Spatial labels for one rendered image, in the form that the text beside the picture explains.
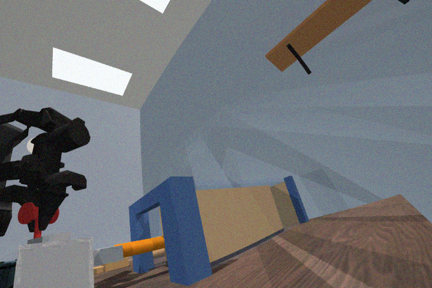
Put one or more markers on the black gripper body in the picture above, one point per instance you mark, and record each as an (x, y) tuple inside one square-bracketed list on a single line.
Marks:
[(55, 181)]

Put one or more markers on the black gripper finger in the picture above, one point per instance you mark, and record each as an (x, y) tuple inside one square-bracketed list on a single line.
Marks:
[(23, 199), (49, 202)]

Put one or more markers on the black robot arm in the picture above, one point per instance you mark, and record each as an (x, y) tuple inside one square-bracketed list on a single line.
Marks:
[(62, 135)]

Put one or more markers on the blue inverted u-shaped frame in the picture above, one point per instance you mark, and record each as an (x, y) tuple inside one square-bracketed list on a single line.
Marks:
[(169, 195)]

